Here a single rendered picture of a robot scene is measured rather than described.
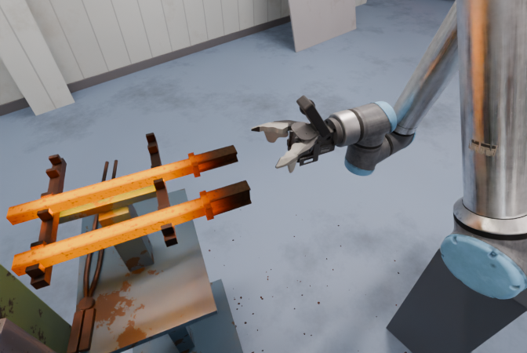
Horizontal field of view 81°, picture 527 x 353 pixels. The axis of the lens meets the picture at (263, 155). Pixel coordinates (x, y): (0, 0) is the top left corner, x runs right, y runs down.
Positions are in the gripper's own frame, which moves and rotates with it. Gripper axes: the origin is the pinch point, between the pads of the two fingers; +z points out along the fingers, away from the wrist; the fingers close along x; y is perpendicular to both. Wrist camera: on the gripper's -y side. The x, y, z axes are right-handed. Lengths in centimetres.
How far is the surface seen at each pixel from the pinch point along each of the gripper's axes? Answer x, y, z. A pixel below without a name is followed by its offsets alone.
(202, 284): -13.2, 26.4, 21.4
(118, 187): -1.4, -0.7, 31.5
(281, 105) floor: 144, 91, -75
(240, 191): -13.2, -1.9, 9.8
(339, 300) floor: -9, 92, -31
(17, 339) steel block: -22, 4, 48
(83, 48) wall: 247, 58, 65
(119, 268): -1.0, 26.3, 39.8
